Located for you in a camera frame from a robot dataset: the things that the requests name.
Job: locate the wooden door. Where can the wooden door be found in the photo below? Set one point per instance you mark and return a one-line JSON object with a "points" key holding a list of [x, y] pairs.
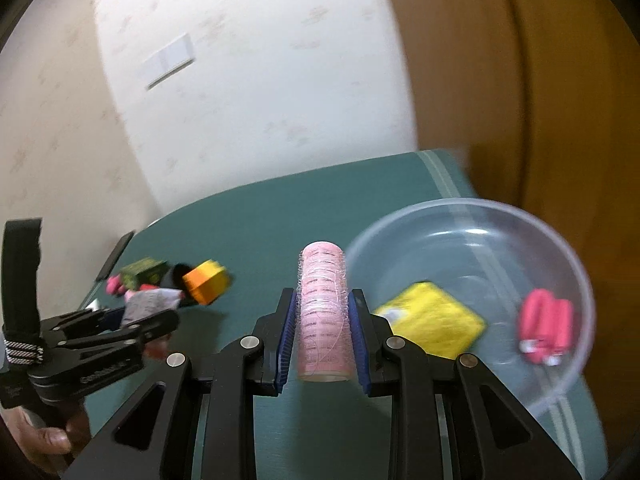
{"points": [[550, 85]]}

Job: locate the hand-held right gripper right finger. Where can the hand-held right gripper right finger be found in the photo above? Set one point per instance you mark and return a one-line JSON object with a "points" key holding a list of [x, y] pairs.
{"points": [[360, 340]]}

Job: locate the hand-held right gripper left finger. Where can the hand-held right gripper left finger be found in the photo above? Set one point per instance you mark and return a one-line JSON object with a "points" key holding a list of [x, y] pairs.
{"points": [[286, 340]]}

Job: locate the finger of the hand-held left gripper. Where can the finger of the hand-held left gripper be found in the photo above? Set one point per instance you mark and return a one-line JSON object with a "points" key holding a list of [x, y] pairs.
{"points": [[75, 322], [150, 327]]}

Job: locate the black cylinder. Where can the black cylinder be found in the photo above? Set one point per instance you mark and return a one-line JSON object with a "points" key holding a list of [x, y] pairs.
{"points": [[177, 275]]}

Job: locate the white wall switch plate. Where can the white wall switch plate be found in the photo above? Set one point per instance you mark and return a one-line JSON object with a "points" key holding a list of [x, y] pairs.
{"points": [[170, 62]]}

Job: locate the green patterned box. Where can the green patterned box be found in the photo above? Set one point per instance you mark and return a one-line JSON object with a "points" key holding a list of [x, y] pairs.
{"points": [[145, 271]]}

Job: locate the clear plastic bowl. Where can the clear plastic bowl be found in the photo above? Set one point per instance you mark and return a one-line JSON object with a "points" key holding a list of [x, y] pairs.
{"points": [[450, 240]]}

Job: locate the flat black device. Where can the flat black device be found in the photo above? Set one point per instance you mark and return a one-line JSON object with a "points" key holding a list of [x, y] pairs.
{"points": [[115, 255]]}

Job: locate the pink hair clips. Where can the pink hair clips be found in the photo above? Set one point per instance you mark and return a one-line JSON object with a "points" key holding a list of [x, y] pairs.
{"points": [[545, 327]]}

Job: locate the orange yellow toy block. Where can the orange yellow toy block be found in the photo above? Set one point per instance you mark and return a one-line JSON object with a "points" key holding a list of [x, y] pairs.
{"points": [[206, 282]]}

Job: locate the small pink clip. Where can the small pink clip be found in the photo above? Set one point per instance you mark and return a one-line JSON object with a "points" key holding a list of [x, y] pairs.
{"points": [[115, 286]]}

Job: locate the white printed sachet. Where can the white printed sachet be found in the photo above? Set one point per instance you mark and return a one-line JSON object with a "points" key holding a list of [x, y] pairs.
{"points": [[147, 302]]}

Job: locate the person's left hand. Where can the person's left hand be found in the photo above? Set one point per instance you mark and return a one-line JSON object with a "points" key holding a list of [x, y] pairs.
{"points": [[50, 440]]}

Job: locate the pink hair roller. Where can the pink hair roller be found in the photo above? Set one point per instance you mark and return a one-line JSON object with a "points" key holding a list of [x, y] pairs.
{"points": [[320, 310]]}

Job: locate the yellow printed packet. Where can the yellow printed packet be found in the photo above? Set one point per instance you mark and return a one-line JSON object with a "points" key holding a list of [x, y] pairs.
{"points": [[435, 322]]}

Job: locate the green mat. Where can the green mat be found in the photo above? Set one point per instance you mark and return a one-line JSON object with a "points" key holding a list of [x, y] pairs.
{"points": [[280, 220]]}

